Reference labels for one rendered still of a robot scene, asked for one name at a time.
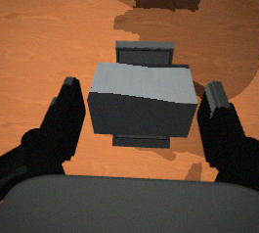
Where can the grey slotted metal block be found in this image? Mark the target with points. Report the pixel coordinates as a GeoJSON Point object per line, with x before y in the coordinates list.
{"type": "Point", "coordinates": [142, 99]}

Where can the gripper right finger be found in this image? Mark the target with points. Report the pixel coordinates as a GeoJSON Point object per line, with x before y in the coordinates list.
{"type": "Point", "coordinates": [224, 143]}

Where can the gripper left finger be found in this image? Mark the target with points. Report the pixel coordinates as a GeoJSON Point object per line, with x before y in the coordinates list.
{"type": "Point", "coordinates": [43, 150]}

